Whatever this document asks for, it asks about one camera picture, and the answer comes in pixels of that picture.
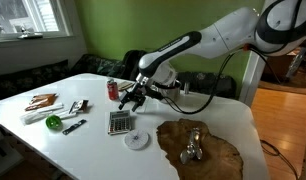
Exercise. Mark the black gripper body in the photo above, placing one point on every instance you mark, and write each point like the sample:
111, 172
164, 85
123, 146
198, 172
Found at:
136, 94

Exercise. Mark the grey calculator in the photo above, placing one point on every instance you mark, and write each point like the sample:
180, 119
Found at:
119, 124

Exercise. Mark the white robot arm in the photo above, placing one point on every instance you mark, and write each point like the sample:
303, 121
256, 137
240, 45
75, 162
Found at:
226, 33

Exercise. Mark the wooden slab plate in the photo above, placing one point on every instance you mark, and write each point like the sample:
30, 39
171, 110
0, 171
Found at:
219, 160

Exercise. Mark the tan paper packet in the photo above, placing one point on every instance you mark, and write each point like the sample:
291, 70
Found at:
125, 85

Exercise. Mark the white paper receipt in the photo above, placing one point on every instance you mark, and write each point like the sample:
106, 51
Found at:
150, 107

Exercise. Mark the red soda can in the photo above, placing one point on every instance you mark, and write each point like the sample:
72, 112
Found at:
112, 90

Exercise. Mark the black backpack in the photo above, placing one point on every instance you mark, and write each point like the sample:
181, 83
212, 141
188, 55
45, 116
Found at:
131, 66

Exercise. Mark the round white radial-print coaster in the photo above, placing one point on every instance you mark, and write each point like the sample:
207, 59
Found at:
136, 139

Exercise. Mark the steel pot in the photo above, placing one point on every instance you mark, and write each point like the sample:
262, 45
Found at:
173, 91

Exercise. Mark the dark floral cushion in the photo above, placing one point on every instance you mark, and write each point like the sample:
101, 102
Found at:
99, 66

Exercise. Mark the metal cylinder shaker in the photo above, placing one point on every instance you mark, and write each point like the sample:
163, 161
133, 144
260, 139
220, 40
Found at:
186, 88

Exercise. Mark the black flat strip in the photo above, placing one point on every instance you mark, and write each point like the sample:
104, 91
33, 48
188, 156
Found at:
74, 127

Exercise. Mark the white short packet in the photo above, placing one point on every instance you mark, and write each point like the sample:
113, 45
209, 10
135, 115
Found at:
67, 114

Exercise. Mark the metal spoon set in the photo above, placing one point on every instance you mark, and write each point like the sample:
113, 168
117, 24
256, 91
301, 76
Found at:
192, 148

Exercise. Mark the green round lid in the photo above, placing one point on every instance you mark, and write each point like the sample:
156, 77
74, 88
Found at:
53, 122

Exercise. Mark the dark floral blanket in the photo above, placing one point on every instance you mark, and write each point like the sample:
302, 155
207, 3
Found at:
209, 85

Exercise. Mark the orange snack packet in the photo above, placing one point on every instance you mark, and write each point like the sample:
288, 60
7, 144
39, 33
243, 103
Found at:
41, 101

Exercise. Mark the white long packet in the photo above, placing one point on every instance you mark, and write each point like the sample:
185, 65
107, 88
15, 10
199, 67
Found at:
39, 113

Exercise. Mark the dark bench cushion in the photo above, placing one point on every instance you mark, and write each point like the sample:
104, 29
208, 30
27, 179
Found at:
26, 80

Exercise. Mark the small windowsill ornament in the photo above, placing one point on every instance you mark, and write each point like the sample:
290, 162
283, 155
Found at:
28, 34

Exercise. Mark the white framed window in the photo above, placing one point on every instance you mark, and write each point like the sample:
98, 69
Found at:
29, 16

